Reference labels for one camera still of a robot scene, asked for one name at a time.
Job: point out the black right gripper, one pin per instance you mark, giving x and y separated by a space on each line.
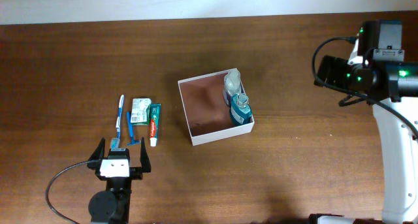
337 65

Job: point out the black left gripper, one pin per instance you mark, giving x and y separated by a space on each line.
137 172

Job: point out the green white soap box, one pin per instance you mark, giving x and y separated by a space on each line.
140 112

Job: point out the white cardboard box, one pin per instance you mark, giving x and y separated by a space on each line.
206 112

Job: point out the blue mouthwash bottle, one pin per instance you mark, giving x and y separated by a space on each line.
240 111

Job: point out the clear bottle with purple liquid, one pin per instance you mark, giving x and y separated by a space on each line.
232 85

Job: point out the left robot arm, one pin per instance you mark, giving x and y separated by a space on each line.
112 205

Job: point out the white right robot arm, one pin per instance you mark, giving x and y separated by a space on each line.
397 125

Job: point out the blue white toothbrush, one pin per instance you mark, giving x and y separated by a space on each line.
115 142

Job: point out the blue disposable razor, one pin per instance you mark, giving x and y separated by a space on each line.
132 141

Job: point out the green red toothpaste tube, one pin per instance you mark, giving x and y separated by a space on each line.
154 123

